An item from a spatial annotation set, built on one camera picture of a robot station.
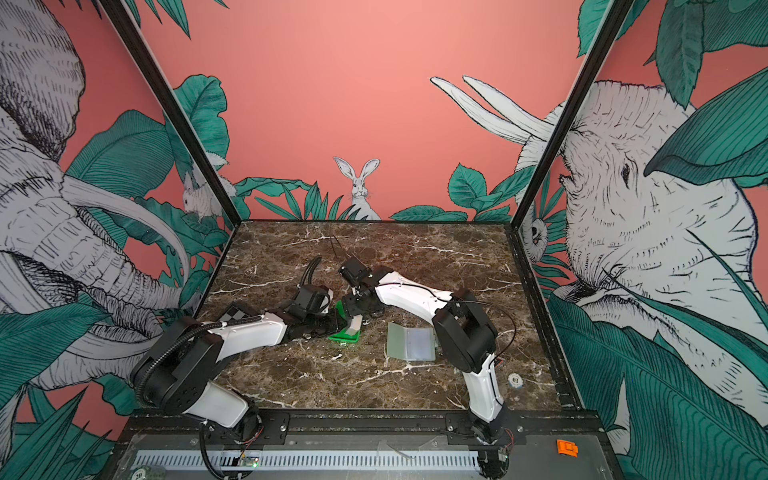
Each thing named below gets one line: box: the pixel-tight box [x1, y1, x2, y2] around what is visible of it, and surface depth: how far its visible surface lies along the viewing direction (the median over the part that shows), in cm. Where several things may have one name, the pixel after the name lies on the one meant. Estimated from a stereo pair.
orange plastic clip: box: [556, 439, 579, 458], surface depth 72 cm
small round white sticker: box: [508, 373, 523, 389], surface depth 83 cm
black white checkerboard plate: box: [217, 306, 250, 322], surface depth 92 cm
